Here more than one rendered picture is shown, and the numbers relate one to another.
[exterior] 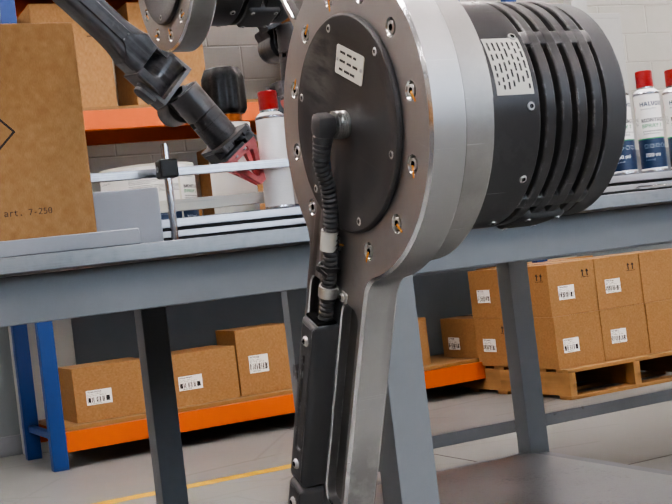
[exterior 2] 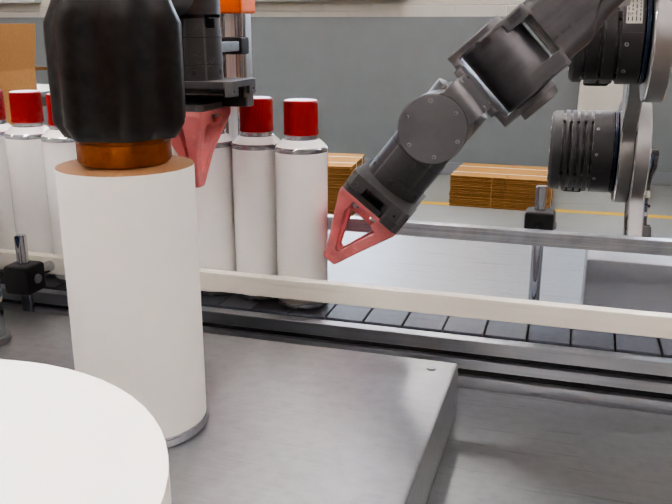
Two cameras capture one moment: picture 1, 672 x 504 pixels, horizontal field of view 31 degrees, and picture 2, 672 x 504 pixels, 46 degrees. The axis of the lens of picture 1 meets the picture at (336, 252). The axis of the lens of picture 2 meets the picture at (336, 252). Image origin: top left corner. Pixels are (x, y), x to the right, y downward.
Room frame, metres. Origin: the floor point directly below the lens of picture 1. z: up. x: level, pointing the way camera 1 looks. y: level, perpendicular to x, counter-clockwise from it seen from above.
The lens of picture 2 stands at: (2.65, 0.62, 1.16)
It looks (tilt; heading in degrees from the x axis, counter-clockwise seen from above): 16 degrees down; 222
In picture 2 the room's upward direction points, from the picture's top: straight up
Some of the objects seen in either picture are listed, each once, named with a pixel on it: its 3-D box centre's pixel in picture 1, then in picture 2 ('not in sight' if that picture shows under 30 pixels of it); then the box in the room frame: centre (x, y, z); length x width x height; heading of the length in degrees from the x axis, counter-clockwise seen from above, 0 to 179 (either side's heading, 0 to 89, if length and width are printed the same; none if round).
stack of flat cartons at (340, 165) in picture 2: not in sight; (310, 182); (-1.00, -2.88, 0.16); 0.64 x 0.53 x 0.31; 121
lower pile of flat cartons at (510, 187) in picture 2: not in sight; (503, 185); (-1.98, -2.02, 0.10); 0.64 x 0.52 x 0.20; 113
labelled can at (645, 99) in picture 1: (649, 121); not in sight; (2.44, -0.65, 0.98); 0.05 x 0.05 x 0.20
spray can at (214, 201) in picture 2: not in sight; (211, 195); (2.13, -0.01, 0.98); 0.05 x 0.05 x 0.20
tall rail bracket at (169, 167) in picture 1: (165, 197); (536, 268); (1.93, 0.26, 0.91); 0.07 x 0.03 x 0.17; 25
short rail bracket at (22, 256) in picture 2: not in sight; (37, 286); (2.27, -0.13, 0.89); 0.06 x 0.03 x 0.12; 25
